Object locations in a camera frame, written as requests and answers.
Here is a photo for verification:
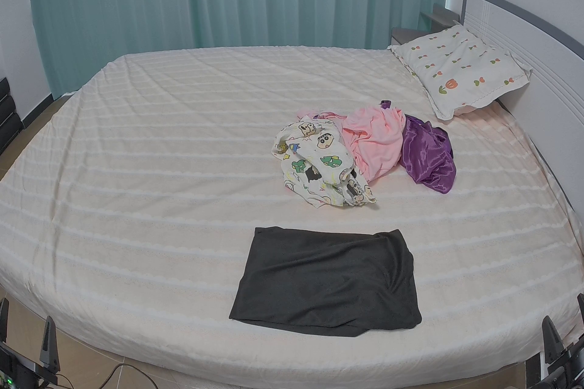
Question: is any black garment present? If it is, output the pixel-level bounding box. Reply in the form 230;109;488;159
229;227;422;338

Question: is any white printed pyjama garment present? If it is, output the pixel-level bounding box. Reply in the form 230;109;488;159
272;115;378;209

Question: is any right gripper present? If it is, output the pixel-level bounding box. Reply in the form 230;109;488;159
541;293;584;384

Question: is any bed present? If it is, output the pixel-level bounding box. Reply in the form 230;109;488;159
0;0;584;389

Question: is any white printed pillow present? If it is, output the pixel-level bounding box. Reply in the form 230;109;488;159
387;24;533;121

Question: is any purple garment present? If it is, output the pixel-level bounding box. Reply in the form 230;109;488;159
380;100;457;195

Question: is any black cable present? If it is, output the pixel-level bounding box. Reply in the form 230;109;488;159
98;362;160;389

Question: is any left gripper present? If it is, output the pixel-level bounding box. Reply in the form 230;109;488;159
0;298;60;385

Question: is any pink garment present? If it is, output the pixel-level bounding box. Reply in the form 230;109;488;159
297;103;407;184

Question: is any grey bedside table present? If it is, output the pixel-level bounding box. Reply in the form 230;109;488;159
391;4;461;47

